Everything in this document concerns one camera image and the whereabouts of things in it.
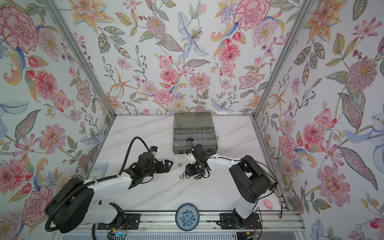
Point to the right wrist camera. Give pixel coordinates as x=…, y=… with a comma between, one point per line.
x=190, y=157

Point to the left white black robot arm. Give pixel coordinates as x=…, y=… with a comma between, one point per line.
x=81, y=202

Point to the grey compartment organizer box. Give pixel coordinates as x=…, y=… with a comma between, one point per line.
x=199, y=126

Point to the blue patterned ceramic plate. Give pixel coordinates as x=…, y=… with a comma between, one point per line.
x=187, y=217

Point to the pink small toy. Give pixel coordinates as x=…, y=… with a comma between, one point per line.
x=268, y=204

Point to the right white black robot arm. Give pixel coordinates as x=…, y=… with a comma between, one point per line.
x=251, y=180

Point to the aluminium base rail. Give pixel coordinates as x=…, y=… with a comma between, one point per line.
x=210, y=221

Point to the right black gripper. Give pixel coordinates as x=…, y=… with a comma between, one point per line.
x=190, y=171

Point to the yellow grey calculator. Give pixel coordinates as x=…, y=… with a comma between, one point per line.
x=98, y=171

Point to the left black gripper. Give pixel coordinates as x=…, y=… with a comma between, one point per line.
x=166, y=167

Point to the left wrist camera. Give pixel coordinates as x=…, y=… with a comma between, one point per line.
x=153, y=149

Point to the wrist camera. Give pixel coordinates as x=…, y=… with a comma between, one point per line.
x=190, y=157
x=153, y=149

